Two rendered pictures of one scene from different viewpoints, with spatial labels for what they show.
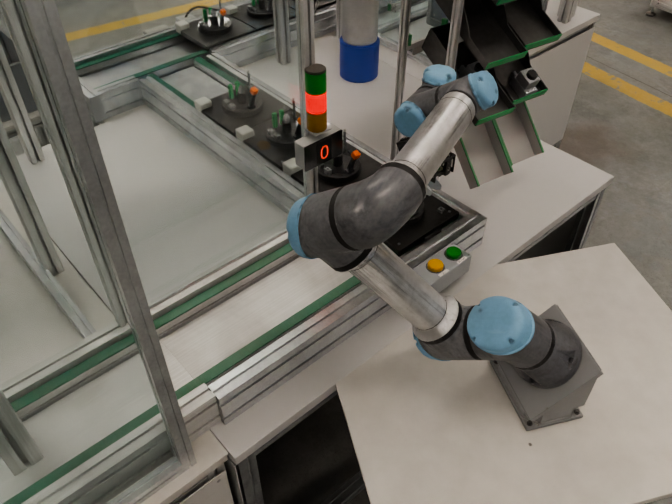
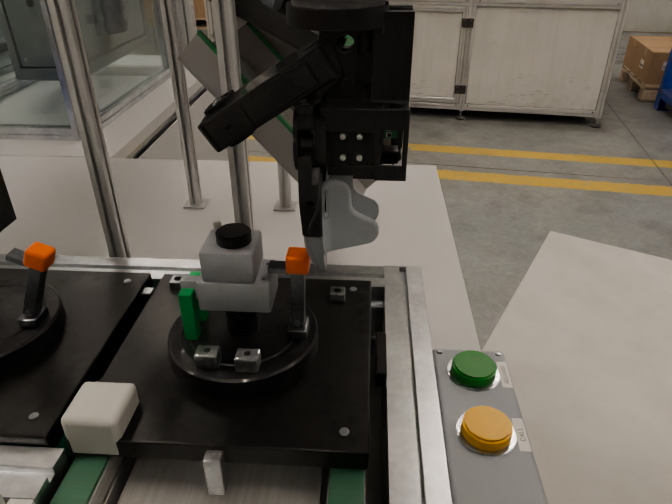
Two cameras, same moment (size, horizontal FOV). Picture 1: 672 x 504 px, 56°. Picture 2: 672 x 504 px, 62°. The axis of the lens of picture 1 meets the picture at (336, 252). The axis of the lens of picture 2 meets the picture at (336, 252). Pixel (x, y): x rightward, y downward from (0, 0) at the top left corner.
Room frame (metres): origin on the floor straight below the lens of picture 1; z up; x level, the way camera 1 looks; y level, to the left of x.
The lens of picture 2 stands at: (1.01, 0.06, 1.32)
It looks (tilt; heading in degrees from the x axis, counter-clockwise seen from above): 31 degrees down; 315
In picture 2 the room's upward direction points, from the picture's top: straight up
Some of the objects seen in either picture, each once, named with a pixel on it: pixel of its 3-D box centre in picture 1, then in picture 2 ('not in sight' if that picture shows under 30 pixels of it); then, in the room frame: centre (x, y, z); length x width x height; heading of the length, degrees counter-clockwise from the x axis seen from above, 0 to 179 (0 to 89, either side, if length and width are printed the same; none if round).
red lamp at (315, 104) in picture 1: (316, 100); not in sight; (1.32, 0.05, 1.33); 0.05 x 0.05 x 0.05
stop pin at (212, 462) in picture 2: not in sight; (215, 472); (1.28, -0.08, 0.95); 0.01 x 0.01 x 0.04; 41
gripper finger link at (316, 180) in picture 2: not in sight; (312, 180); (1.29, -0.21, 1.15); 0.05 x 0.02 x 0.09; 131
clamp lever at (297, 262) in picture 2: not in sight; (289, 287); (1.33, -0.20, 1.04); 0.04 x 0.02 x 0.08; 41
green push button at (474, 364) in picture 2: (453, 253); (473, 371); (1.19, -0.31, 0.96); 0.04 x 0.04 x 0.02
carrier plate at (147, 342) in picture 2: (398, 212); (246, 352); (1.36, -0.17, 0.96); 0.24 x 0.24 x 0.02; 41
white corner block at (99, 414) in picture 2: not in sight; (103, 417); (1.37, -0.04, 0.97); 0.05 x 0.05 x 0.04; 41
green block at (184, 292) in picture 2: not in sight; (189, 314); (1.38, -0.13, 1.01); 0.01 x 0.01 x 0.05; 41
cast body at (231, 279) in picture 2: not in sight; (225, 265); (1.37, -0.17, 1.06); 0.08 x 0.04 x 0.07; 42
